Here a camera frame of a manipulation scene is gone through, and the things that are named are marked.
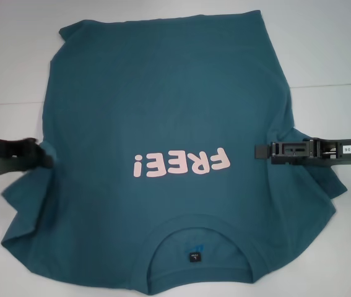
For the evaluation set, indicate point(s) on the teal t-shirt with pink print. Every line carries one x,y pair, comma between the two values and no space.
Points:
162,108

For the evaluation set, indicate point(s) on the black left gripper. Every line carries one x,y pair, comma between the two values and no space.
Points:
5,154

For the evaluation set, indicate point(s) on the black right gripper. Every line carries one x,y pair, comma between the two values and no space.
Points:
311,151

